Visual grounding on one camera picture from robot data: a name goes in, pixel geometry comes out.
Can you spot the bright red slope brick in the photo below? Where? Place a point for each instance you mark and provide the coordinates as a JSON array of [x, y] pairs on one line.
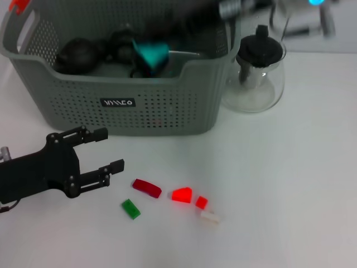
[[182, 195]]

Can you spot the grey-green perforated storage bin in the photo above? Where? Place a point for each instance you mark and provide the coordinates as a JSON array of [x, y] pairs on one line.
[[139, 117]]

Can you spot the glass teapot with black lid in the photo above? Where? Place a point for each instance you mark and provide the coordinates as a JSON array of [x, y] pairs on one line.
[[259, 50]]

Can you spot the dark clay teapot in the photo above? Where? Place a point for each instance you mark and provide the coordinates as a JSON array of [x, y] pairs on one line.
[[81, 54]]

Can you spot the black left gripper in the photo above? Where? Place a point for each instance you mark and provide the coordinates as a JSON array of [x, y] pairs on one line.
[[42, 170]]

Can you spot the teal square plate brick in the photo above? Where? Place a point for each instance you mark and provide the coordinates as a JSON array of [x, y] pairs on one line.
[[152, 53]]

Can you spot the glass teacup with black sleeve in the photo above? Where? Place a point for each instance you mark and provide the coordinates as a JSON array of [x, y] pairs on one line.
[[139, 69], [122, 47]]

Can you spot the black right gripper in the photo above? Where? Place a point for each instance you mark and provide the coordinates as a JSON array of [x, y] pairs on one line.
[[192, 16]]

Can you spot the long white brick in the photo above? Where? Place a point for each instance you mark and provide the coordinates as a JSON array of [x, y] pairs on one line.
[[209, 217]]

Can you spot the green two-stud brick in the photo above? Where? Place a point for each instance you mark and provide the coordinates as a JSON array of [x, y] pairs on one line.
[[131, 208]]

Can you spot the dark red curved brick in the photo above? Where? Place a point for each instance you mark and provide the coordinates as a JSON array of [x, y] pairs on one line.
[[146, 188]]

